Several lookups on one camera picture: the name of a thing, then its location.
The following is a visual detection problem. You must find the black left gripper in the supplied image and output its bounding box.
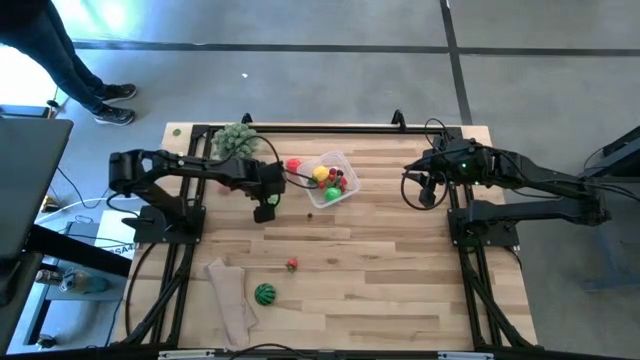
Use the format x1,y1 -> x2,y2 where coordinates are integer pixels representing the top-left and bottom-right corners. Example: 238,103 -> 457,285
243,160 -> 288,225

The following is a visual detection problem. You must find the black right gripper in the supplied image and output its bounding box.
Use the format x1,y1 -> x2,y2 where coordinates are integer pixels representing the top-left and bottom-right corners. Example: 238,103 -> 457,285
402,137 -> 494,209

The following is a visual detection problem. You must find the clear plastic tupperware container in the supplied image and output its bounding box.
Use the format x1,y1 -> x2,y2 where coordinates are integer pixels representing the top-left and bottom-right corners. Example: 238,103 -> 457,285
297,150 -> 362,210

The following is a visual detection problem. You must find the green striped toy watermelon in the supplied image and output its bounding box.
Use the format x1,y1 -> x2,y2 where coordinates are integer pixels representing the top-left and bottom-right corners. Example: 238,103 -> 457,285
253,282 -> 278,308

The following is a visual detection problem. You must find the green grape bunch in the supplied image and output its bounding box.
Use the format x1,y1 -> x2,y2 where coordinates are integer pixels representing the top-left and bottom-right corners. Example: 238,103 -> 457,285
210,122 -> 261,162

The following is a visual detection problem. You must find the beige folded cloth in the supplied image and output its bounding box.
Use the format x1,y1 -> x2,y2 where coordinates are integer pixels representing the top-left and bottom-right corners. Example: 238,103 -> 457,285
205,257 -> 260,351

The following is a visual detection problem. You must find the white printed sheet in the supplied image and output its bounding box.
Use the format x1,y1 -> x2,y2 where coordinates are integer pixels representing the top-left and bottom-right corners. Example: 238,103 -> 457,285
94,209 -> 143,261

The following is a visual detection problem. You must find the teal plastic bottle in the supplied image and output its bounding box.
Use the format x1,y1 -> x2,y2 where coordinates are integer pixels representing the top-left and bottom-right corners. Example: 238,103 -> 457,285
58,268 -> 110,296

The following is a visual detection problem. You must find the dark blue metal cart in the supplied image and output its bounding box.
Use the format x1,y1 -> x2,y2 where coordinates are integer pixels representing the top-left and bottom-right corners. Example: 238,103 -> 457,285
582,124 -> 640,295

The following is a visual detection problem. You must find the black desk leg beam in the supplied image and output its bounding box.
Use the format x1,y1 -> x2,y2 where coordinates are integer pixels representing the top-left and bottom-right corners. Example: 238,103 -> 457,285
24,223 -> 134,279

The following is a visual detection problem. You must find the person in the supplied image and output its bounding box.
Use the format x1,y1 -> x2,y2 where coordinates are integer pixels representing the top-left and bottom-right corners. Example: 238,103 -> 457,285
0,0 -> 139,127

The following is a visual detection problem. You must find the black metal table frame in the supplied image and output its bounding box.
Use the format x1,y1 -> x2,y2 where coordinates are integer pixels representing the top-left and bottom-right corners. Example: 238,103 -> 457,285
113,123 -> 541,351

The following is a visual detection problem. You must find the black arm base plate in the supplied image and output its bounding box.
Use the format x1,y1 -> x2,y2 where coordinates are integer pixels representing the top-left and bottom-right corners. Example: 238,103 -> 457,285
448,219 -> 521,250
122,204 -> 207,245

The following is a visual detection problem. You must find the silver edge bracket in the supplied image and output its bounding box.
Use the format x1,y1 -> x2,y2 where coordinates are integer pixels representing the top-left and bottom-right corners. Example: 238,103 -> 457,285
158,349 -> 216,360
438,351 -> 495,360

